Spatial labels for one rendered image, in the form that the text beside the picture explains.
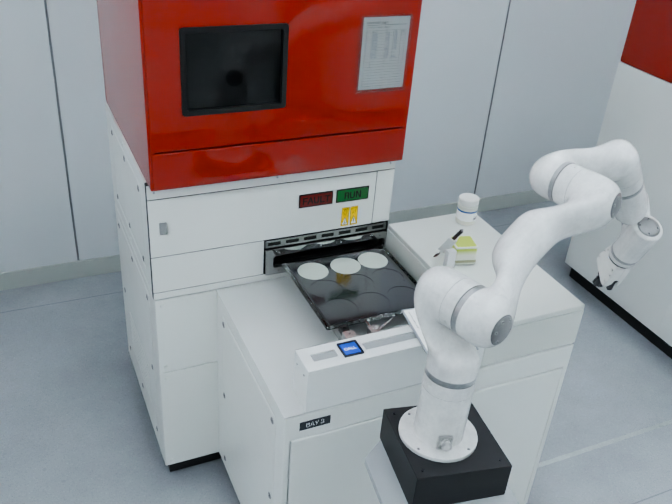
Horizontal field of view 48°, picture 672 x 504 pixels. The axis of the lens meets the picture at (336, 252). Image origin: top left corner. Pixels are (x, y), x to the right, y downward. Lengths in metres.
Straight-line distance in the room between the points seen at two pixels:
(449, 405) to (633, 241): 0.74
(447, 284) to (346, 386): 0.52
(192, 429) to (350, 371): 0.98
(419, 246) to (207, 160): 0.76
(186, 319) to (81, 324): 1.32
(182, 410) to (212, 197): 0.83
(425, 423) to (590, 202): 0.62
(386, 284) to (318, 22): 0.83
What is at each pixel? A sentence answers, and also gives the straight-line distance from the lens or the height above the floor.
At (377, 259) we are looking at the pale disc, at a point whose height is 0.90.
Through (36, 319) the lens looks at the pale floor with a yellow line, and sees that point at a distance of 3.83.
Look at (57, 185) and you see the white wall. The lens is 3.83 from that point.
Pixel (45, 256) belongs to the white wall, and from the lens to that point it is 4.01.
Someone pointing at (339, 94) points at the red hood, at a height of 1.47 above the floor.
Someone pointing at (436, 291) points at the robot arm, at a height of 1.31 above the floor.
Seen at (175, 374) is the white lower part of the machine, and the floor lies 0.50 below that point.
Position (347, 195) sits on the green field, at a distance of 2.45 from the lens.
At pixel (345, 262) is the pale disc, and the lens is 2.47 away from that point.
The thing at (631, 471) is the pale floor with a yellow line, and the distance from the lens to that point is 3.32.
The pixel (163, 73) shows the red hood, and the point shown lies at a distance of 2.05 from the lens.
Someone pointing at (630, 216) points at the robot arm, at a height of 1.35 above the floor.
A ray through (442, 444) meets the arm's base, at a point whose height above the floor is 0.96.
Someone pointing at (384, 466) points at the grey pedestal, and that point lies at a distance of 1.91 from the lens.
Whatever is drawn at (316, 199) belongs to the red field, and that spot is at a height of 1.10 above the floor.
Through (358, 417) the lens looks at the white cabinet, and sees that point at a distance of 2.12.
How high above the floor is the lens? 2.21
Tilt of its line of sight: 31 degrees down
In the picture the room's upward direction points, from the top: 5 degrees clockwise
